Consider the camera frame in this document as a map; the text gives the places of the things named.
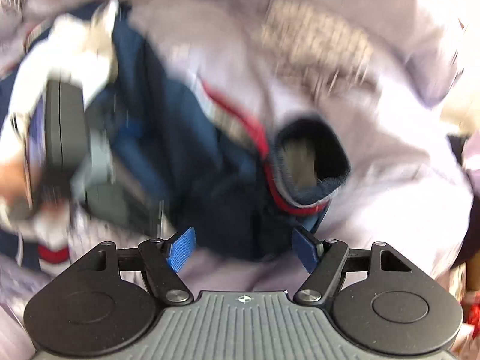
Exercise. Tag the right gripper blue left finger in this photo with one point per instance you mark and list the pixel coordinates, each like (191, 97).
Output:
(162, 261)

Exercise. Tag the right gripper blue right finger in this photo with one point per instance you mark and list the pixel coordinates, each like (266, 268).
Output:
(324, 262)

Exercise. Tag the navy white track jacket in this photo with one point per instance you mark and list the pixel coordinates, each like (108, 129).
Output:
(218, 127)

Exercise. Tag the person's left hand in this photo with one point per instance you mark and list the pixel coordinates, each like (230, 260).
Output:
(13, 194)

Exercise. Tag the purple floral duvet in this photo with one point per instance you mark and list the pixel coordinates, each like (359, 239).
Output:
(384, 67)

